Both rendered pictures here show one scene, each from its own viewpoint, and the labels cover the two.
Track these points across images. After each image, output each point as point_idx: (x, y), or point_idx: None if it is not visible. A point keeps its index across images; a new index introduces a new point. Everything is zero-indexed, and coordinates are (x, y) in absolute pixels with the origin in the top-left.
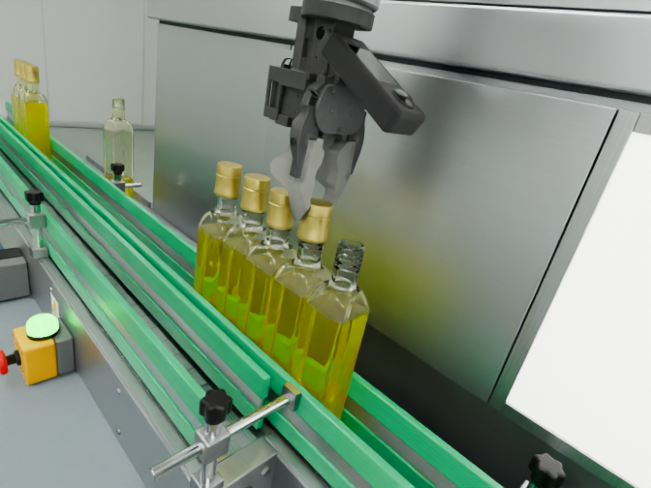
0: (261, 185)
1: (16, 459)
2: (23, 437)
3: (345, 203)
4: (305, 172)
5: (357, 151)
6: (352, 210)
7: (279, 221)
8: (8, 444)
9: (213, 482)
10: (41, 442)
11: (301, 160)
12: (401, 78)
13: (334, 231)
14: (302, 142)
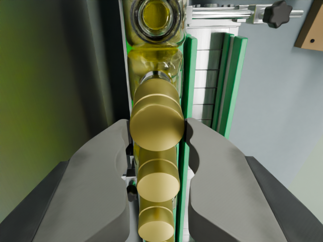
0: (162, 214)
1: (244, 113)
2: (237, 122)
3: (20, 168)
4: (235, 163)
5: (21, 217)
6: (18, 151)
7: (170, 149)
8: (243, 121)
9: (245, 7)
10: (233, 116)
11: (270, 187)
12: None
13: (49, 143)
14: (310, 233)
